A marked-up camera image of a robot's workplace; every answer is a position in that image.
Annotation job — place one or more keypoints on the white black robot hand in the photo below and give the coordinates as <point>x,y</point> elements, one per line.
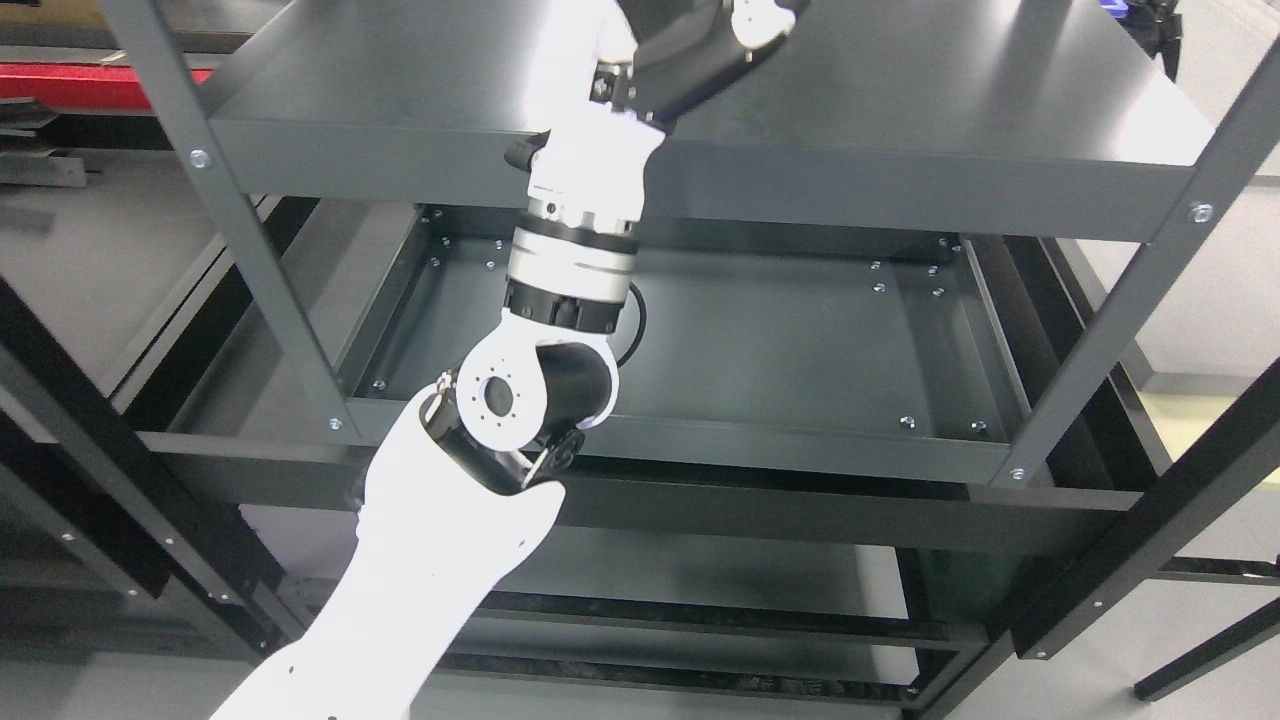
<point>588,170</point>

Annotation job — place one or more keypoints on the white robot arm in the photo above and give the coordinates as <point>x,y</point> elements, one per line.
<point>461,491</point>

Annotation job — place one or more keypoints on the dark grey metal shelf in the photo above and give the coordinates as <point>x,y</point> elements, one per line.
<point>874,432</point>

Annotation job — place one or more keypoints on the black metal shelf rack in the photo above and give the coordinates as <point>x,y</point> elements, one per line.
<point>120,508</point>

